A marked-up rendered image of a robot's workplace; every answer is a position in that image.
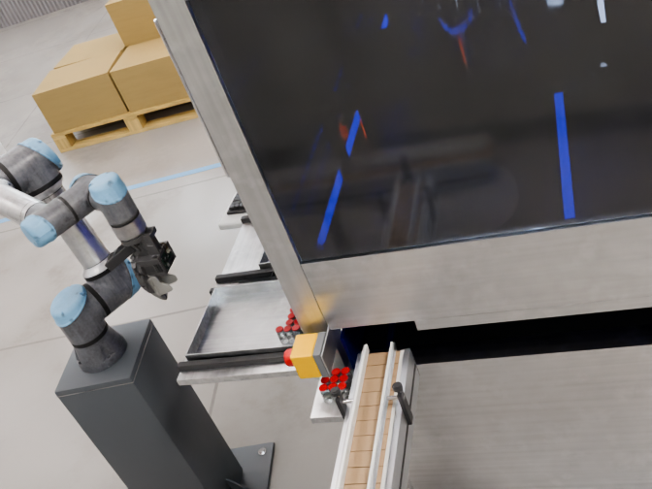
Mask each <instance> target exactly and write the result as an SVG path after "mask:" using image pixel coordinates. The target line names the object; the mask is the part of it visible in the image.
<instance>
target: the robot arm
mask: <svg viewBox="0 0 652 489"><path fill-rule="evenodd" d="M62 167H63V164H62V162H61V160H60V159H59V157H58V156H57V155H56V153H55V152H54V151H53V150H52V149H51V148H50V147H49V146H48V145H46V144H45V143H44V142H42V141H41V140H39V139H36V138H29V139H27V140H25V141H23V142H22V143H19V144H17V146H15V147H13V148H12V149H10V150H8V151H7V152H5V153H4V154H2V155H1V156H0V215H2V216H4V217H6V218H8V219H10V220H11V221H12V222H14V223H16V224H18V225H20V229H21V231H22V233H23V234H24V235H25V237H26V238H27V239H28V240H29V242H30V243H32V244H33V245H34V246H36V247H43V246H45V245H47V244H49V243H51V242H53V241H54V240H55V239H56V238H57V237H58V236H60V237H61V238H62V239H63V241H64V242H65V244H66V245H67V246H68V247H69V248H70V250H71V251H72V252H73V254H74V255H75V256H76V258H77V259H78V261H79V262H80V263H81V265H82V267H83V274H82V276H83V277H84V279H85V280H86V283H85V284H83V285H80V284H72V285H71V286H70V287H69V286H68V287H66V288H64V289H63V290H62V291H60V292H59V293H58V294H57V295H56V296H55V298H54V299H53V301H52V303H51V306H50V314H51V316H52V317H53V319H54V321H55V324H56V325H57V326H58V327H59V328H60V329H61V331H62V332H63V334H64V335H65V336H66V338H67V339H68V341H69V342H70V343H71V345H72V346H73V348H74V351H75V355H76V359H77V363H78V365H79V366H80V368H81V369H82V370H83V371H84V372H86V373H98V372H101V371H104V370H105V369H107V368H108V367H110V366H112V365H113V364H114V363H115V362H117V361H118V360H119V359H120V357H121V356H122V355H123V353H124V352H125V349H126V345H127V343H126V340H125V338H124V337H123V336H122V335H121V334H120V333H119V332H118V331H116V330H115V329H114V328H112V327H111V326H110V325H109V324H108V323H107V322H106V320H105V318H106V317H107V316H109V315H110V314H111V313H112V312H114V311H115V310H116V309H118V308H119V307H120V306H121V305H123V304H124V303H125V302H126V301H127V300H129V299H131V298H132V297H133V295H135V294H136V293H137V292H138V291H139V290H140V288H141V287H142V288H143V289H144V290H145V291H146V292H148V293H150V294H151V295H153V296H155V297H157V298H159V299H161V300H167V299H168V292H170V291H172V290H173V287H172V286H171V285H170V284H172V283H174V282H176V281H177V280H178V278H177V277H176V276H175V275H173V274H169V273H168V272H169V270H170V268H171V266H172V264H173V262H174V260H175V258H176V257H177V256H176V255H175V253H174V251H173V249H172V248H171V246H170V244H169V242H168V241H164V242H158V240H157V238H156V237H155V233H156V231H157V230H156V228H155V226H150V227H147V224H146V222H145V220H144V218H143V217H142V215H141V213H140V211H139V209H138V208H137V206H136V204H135V202H134V200H133V199H132V197H131V195H130V193H129V191H128V189H127V187H126V184H125V183H124V182H123V181H122V180H121V178H120V176H119V175H118V174H117V173H115V172H109V173H104V174H101V175H99V176H97V175H94V174H88V173H82V174H78V175H76V176H75V177H74V178H73V179H72V181H71V183H70V185H69V189H67V190H66V189H65V188H64V186H63V185H62V181H63V176H62V174H61V173H60V172H59V171H60V170H61V169H62ZM95 210H96V211H99V212H101V213H102V214H103V215H104V216H105V218H106V219H107V221H108V223H109V224H110V226H111V228H112V230H113V231H114V234H115V235H116V237H117V238H118V239H119V240H120V242H121V245H120V246H119V247H118V248H117V249H115V250H114V251H113V252H109V251H108V250H107V248H106V247H105V245H104V244H103V242H102V241H101V240H100V238H99V237H98V235H97V234H96V232H95V231H94V230H93V228H92V227H91V225H90V224H89V222H88V221H87V220H86V218H85V217H86V216H88V215H89V214H90V213H92V212H93V211H95ZM131 254H132V255H131ZM130 255H131V256H130ZM129 256H130V259H131V262H130V261H129V259H127V258H128V257H129Z"/></svg>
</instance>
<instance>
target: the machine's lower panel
mask: <svg viewBox="0 0 652 489"><path fill-rule="evenodd" d="M407 348H410V350H411V352H412V355H413V358H414V361H415V363H416V366H417V369H418V371H419V373H420V378H419V387H418V395H417V404H416V412H415V420H414V428H413V437H412V445H411V453H410V462H409V470H408V476H409V479H410V481H411V484H412V486H413V488H414V489H652V324H646V325H636V326H626V327H615V328H604V329H595V330H584V331H573V332H563V333H553V334H542V335H531V336H521V337H511V338H500V339H490V340H479V341H469V342H449V343H438V344H428V345H418V346H407V347H397V349H396V351H401V350H405V349H407Z"/></svg>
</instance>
